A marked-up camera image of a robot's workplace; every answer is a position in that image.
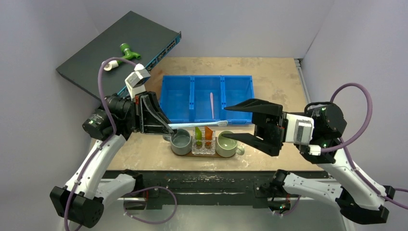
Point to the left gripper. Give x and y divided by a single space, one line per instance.
153 121

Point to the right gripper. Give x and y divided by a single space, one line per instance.
277 129

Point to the white toothbrush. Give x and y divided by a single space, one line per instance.
221 123

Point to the grey mug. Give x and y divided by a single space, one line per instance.
181 142

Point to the blue divided plastic bin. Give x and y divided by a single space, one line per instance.
186 99

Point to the light green mug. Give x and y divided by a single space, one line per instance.
227 147

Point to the green toothpaste tube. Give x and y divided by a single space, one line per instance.
198 137

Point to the brown oval wooden tray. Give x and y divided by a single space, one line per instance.
190 154

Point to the clear plastic blister pack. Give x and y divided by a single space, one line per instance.
203 149

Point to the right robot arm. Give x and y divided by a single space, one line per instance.
316 133

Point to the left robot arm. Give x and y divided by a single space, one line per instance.
83 199

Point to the pink toothbrush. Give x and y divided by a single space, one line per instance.
212 105

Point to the green white pipe fitting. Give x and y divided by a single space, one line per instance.
128 54

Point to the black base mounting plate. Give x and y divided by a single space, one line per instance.
208 188

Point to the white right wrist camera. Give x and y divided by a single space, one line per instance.
299 130

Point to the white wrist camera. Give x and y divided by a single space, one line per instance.
299 130
136 80

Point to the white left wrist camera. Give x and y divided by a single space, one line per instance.
136 80

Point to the dark network switch box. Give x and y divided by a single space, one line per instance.
131 33

